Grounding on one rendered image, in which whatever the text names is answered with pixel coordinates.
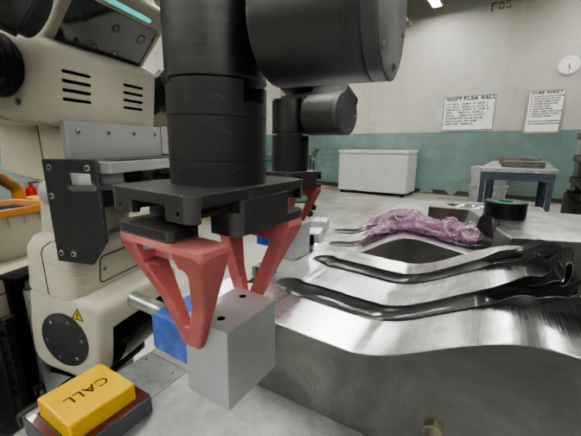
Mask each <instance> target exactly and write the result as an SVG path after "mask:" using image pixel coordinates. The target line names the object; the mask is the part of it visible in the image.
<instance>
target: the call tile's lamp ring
mask: <svg viewBox="0 0 581 436"><path fill-rule="evenodd" d="M134 388H135V394H136V395H138V396H139V397H138V398H136V399H135V400H134V401H133V402H131V403H130V404H128V405H127V406H126V407H124V408H122V409H121V410H120V411H118V412H117V413H115V414H114V415H113V416H112V417H110V418H109V419H108V420H106V421H104V422H103V423H102V424H100V425H99V426H97V427H96V428H94V429H93V430H92V431H91V432H89V433H88V434H86V435H85V436H95V435H97V434H98V433H100V432H101V431H103V430H104V429H105V428H107V427H108V426H109V425H111V424H112V423H113V422H114V421H116V420H117V419H119V418H120V417H121V416H123V415H124V414H126V413H127V412H129V411H130V410H131V409H133V408H134V407H135V406H136V405H138V404H139V403H140V402H142V401H143V400H145V399H146V398H147V397H149V396H150V394H148V393H146V392H145V391H143V390H142V389H141V388H138V387H137V386H135V385H134ZM39 412H40V411H39V407H37V408H36V409H34V410H32V411H31V412H29V413H27V414H25V415H23V417H24V418H25V419H26V420H27V421H28V422H29V423H30V424H31V425H32V426H33V427H34V428H35V429H36V430H37V431H38V432H39V433H40V434H42V435H43V436H59V435H58V434H57V433H56V432H55V431H53V430H52V429H51V428H50V427H49V426H48V425H47V424H46V423H45V422H44V421H43V420H41V419H40V418H39V417H38V416H37V415H36V414H37V413H39Z"/></svg>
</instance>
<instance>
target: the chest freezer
mask: <svg viewBox="0 0 581 436"><path fill-rule="evenodd" d="M339 153H340V158H339V184H338V189H340V190H341V192H343V190H344V189H347V190H358V191H368V192H378V193H388V194H399V195H401V197H404V195H406V194H408V193H409V194H411V193H412V192H413V191H414V189H415V178H416V169H417V158H418V154H416V153H418V150H339Z"/></svg>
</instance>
